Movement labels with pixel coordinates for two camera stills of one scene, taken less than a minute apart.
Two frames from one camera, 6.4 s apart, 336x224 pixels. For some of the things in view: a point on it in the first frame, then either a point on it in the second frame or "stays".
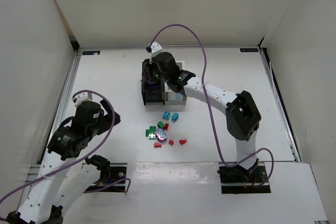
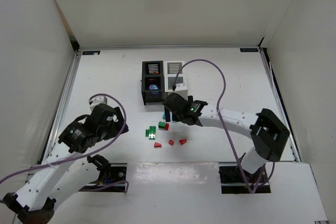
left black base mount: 112,181 stays
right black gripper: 148,70 -> 171,107
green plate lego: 152,132 stays
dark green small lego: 160,125 stays
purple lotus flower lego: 160,135 -> 153,86
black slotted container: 153,88 stays
